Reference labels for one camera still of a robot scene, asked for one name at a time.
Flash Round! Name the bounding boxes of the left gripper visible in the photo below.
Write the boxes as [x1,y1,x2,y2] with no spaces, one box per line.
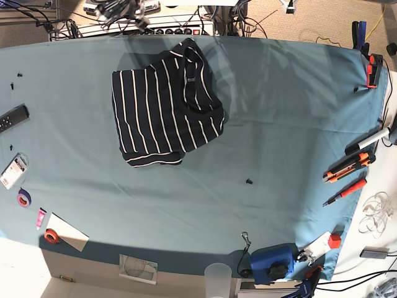
[280,0,298,14]

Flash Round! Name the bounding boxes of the navy white striped t-shirt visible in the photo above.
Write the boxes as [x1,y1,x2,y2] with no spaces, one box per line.
[112,37,225,168]

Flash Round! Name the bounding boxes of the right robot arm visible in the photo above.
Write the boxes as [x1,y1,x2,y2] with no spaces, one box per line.
[94,0,150,31]

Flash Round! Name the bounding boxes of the white power strip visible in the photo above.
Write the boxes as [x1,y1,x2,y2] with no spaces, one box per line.
[78,14,216,37]

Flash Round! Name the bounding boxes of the orange black clamp tool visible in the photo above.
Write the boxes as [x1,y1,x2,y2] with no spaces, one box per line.
[367,54,383,89]

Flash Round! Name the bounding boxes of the teal table cloth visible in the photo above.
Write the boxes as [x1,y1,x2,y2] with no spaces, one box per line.
[1,35,388,274]

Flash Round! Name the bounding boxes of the black white marker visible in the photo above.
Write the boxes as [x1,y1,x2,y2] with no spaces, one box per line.
[345,127,390,156]

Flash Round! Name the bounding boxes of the orange black utility knife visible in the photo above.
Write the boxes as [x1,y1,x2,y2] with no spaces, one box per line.
[323,151,376,183]

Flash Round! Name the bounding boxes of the orange black screwdriver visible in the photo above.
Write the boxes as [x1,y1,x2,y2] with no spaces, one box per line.
[323,179,367,207]

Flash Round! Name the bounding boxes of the bundle of white zip ties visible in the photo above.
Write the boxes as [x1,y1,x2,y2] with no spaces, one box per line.
[358,192,396,239]

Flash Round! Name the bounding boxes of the small red cube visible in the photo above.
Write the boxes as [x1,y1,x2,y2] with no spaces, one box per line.
[328,234,341,250]

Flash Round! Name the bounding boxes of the blue red bar clamp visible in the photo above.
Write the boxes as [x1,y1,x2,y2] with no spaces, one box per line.
[282,265,323,298]

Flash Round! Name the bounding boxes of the grey flat adapter box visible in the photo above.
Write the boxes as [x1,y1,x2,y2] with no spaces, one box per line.
[360,247,388,260]

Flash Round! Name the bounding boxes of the blue clamp with knob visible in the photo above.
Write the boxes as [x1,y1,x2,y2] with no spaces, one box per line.
[249,246,295,284]

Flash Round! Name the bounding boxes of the translucent plastic cup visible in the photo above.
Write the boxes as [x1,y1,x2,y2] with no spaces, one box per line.
[204,263,232,298]

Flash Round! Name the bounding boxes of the black remote control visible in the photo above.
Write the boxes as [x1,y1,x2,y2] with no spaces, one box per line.
[0,104,29,133]

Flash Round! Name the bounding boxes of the printed diagram paper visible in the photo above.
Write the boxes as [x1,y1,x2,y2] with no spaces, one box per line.
[118,255,158,285]

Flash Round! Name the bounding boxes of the white paper sheet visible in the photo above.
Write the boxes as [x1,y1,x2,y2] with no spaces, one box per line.
[47,213,89,252]

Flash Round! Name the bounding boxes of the pink glue tube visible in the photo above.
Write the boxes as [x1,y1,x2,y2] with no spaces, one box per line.
[36,208,47,230]

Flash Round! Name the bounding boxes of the purple tape roll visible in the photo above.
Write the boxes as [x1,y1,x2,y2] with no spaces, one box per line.
[17,188,32,207]

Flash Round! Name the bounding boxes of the orange tape roll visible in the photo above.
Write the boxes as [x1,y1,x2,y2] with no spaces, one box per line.
[43,228,60,245]

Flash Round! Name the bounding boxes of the blue handled spring clamp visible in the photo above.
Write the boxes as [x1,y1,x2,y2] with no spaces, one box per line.
[352,21,369,54]

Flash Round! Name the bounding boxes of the silver carabiner with cord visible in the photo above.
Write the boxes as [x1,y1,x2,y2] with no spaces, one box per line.
[237,231,252,278]

